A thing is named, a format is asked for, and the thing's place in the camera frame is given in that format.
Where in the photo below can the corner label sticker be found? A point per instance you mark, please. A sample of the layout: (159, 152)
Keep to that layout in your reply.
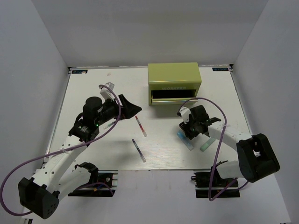
(220, 69)
(79, 71)

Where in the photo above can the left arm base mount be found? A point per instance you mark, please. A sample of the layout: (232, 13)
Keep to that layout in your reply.
(105, 187)

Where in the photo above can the green eraser stick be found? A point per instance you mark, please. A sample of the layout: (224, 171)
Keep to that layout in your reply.
(207, 144)

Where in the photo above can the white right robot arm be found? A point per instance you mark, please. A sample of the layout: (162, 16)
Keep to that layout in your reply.
(256, 158)

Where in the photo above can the green metal tool chest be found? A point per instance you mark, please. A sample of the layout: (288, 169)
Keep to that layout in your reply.
(173, 83)

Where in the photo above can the left corner label sticker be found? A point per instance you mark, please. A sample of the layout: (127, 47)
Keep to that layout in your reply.
(79, 71)

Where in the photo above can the green refill pen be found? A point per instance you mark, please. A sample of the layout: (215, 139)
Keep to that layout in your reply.
(109, 125)

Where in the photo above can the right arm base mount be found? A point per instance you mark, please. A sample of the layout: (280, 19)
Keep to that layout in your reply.
(202, 179)

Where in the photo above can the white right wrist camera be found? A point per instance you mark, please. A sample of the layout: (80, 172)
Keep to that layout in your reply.
(184, 113)

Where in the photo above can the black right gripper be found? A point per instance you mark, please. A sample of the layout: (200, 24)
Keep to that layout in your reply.
(186, 128)

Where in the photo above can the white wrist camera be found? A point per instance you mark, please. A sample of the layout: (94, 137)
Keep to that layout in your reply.
(184, 113)
(105, 90)

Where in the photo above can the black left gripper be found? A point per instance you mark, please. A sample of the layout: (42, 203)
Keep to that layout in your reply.
(128, 110)

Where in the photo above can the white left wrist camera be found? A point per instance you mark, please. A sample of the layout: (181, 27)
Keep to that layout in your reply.
(105, 90)

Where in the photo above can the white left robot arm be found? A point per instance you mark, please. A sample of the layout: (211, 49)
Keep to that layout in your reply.
(42, 193)

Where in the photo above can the red refill pen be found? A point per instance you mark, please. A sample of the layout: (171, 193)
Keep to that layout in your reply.
(141, 127)

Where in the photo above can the blue cap marker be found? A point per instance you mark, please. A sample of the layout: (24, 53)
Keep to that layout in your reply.
(185, 140)

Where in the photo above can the right corner label sticker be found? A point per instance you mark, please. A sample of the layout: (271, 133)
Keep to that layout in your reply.
(220, 69)

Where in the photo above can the blue refill pen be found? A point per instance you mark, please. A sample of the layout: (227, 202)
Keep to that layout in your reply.
(139, 151)

